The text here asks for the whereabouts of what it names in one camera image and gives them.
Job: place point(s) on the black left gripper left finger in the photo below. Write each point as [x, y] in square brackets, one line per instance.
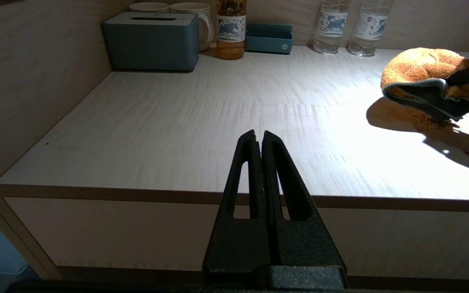
[238, 244]

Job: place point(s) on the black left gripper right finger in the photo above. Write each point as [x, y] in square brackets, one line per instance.
[303, 244]

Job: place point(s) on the orange cloth with grey edge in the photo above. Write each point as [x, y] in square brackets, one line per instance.
[417, 69]

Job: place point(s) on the clear water bottle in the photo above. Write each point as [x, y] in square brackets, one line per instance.
[330, 28]
[369, 30]

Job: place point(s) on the small blue tray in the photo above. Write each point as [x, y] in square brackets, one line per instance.
[269, 40]

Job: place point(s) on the half-full amber tea bottle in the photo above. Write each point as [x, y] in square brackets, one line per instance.
[231, 36]

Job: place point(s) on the blue-grey tissue box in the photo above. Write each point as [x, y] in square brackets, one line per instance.
[153, 44]

